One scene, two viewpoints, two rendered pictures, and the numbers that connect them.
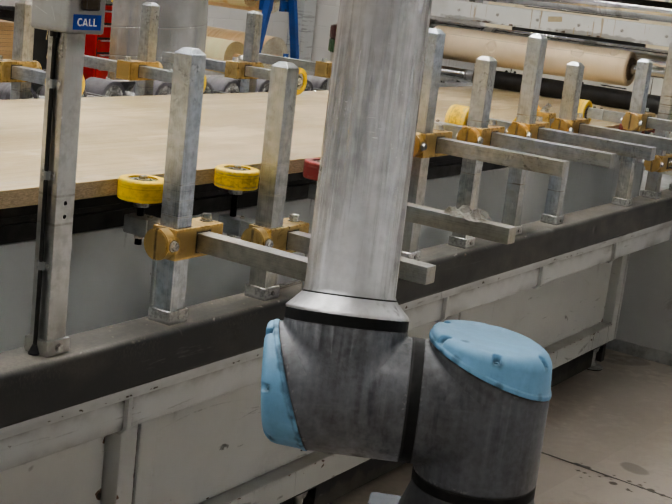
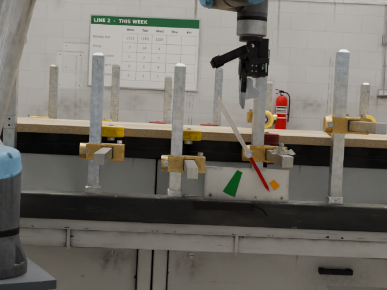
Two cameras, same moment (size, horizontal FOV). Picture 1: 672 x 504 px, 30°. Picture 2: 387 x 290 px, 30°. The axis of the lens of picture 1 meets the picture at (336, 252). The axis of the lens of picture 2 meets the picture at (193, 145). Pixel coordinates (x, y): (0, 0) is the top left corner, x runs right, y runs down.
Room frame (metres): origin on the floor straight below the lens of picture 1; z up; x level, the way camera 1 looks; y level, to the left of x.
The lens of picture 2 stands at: (0.91, -1.74, 0.98)
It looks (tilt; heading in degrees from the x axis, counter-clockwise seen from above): 3 degrees down; 55
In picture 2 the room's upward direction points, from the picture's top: 3 degrees clockwise
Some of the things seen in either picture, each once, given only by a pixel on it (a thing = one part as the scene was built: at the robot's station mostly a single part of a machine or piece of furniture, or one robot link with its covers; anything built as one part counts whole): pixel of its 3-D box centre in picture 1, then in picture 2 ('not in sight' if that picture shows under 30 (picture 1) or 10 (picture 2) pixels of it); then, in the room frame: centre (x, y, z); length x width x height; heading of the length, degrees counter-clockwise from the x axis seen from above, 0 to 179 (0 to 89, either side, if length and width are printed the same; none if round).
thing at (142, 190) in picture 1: (140, 210); (110, 142); (2.01, 0.33, 0.85); 0.08 x 0.08 x 0.11
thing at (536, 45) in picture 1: (523, 135); not in sight; (2.98, -0.41, 0.94); 0.04 x 0.04 x 0.48; 58
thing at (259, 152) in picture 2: not in sight; (264, 153); (2.36, -0.02, 0.85); 0.14 x 0.06 x 0.05; 148
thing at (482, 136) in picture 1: (480, 137); not in sight; (2.78, -0.29, 0.95); 0.14 x 0.06 x 0.05; 148
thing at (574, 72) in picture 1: (561, 156); not in sight; (3.19, -0.54, 0.87); 0.04 x 0.04 x 0.48; 58
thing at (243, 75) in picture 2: not in sight; (243, 77); (2.23, -0.06, 1.07); 0.05 x 0.02 x 0.09; 58
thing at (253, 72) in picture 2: not in sight; (252, 57); (2.27, -0.06, 1.13); 0.09 x 0.08 x 0.12; 148
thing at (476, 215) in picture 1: (469, 210); (282, 149); (2.25, -0.23, 0.87); 0.09 x 0.07 x 0.02; 58
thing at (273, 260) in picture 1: (233, 251); (105, 154); (1.90, 0.16, 0.83); 0.44 x 0.03 x 0.04; 58
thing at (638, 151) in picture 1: (552, 135); not in sight; (2.98, -0.48, 0.95); 0.50 x 0.04 x 0.04; 58
